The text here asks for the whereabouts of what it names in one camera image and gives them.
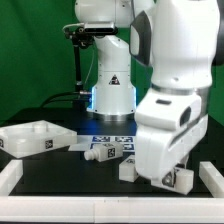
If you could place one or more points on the black camera on stand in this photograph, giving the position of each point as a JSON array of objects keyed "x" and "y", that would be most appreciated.
[{"x": 82, "y": 36}]

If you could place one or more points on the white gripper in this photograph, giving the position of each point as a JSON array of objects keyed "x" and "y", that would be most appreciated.
[{"x": 168, "y": 128}]

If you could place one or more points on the white left fence bar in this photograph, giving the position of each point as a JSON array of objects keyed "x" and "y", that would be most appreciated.
[{"x": 10, "y": 176}]

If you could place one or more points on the white right fence bar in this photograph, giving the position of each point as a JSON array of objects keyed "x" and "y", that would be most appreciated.
[{"x": 212, "y": 178}]

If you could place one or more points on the white front fence bar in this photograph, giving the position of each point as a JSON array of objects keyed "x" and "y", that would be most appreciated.
[{"x": 111, "y": 210}]

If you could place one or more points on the white fence bar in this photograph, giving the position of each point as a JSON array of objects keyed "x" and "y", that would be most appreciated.
[
  {"x": 10, "y": 176},
  {"x": 212, "y": 178},
  {"x": 111, "y": 210}
]

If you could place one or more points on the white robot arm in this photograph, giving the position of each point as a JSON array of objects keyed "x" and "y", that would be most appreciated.
[{"x": 154, "y": 61}]

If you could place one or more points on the white square table top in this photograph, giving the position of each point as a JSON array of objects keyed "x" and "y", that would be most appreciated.
[{"x": 32, "y": 138}]

